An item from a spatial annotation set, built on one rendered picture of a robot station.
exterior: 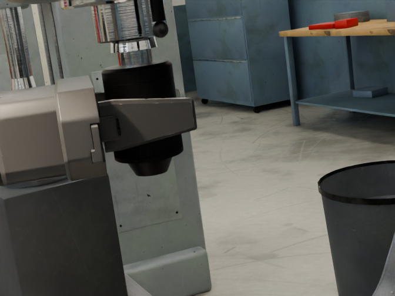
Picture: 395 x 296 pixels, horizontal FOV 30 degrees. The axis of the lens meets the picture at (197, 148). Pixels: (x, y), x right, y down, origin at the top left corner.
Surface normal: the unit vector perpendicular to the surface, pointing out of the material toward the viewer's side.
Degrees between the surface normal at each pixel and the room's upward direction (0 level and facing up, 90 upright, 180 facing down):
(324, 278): 0
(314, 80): 90
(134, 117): 90
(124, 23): 90
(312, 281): 0
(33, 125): 90
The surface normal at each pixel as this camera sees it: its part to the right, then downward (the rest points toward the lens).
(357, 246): -0.70, 0.29
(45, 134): 0.18, 0.18
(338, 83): -0.90, 0.20
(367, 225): -0.52, 0.30
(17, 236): 0.50, 0.11
